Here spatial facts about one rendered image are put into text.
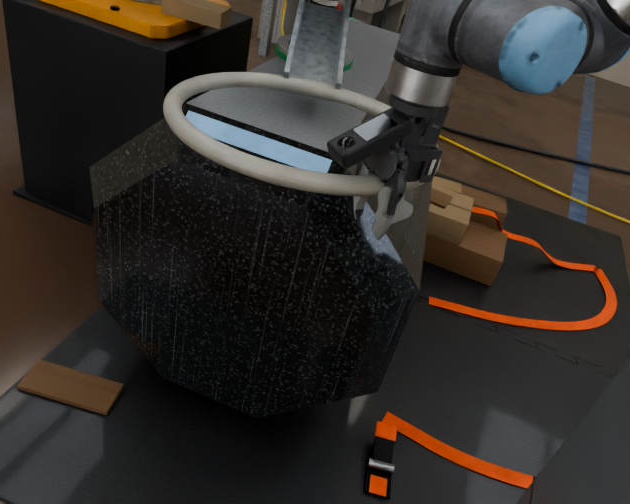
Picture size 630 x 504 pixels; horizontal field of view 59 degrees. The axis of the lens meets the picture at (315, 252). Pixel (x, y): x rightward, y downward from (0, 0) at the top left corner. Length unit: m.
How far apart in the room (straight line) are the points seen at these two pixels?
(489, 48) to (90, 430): 1.31
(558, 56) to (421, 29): 0.17
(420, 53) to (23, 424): 1.31
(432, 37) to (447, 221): 1.59
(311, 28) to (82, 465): 1.19
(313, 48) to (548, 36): 0.79
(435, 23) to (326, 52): 0.66
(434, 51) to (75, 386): 1.29
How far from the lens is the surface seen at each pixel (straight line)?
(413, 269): 1.24
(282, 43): 1.61
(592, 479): 0.97
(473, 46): 0.70
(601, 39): 0.78
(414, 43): 0.76
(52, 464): 1.57
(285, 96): 1.34
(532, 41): 0.66
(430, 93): 0.76
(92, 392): 1.66
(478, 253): 2.33
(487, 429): 1.86
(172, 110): 0.93
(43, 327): 1.89
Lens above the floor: 1.33
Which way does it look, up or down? 36 degrees down
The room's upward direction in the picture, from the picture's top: 14 degrees clockwise
